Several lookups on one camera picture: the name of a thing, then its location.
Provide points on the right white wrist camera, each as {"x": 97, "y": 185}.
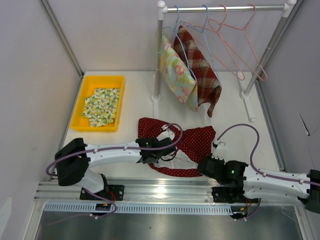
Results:
{"x": 219, "y": 150}

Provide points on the white slotted cable duct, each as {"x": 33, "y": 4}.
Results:
{"x": 137, "y": 208}

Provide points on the red plaid skirt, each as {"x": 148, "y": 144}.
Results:
{"x": 209, "y": 88}

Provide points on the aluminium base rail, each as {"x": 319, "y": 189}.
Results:
{"x": 138, "y": 191}

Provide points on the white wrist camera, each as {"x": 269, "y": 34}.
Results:
{"x": 219, "y": 150}
{"x": 166, "y": 132}

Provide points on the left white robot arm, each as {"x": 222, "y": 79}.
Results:
{"x": 74, "y": 162}

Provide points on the blue wire hanger left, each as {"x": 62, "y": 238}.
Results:
{"x": 175, "y": 31}

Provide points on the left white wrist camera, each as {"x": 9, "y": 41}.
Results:
{"x": 166, "y": 132}

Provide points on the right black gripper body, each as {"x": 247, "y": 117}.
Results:
{"x": 215, "y": 160}

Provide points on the metal clothes rack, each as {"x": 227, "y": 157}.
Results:
{"x": 286, "y": 8}

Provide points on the yellow plastic tray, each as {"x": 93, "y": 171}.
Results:
{"x": 89, "y": 84}

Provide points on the blue wire hanger right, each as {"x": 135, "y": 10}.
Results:
{"x": 201, "y": 29}

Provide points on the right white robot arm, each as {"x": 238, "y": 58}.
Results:
{"x": 268, "y": 185}

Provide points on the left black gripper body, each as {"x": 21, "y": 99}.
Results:
{"x": 153, "y": 140}

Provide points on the lemon print cloth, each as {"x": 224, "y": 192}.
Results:
{"x": 101, "y": 107}

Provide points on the blue wire hanger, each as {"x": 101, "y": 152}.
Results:
{"x": 175, "y": 31}
{"x": 201, "y": 29}

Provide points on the pastel floral skirt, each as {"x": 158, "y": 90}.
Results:
{"x": 177, "y": 76}

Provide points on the red polka dot skirt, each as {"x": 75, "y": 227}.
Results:
{"x": 193, "y": 147}

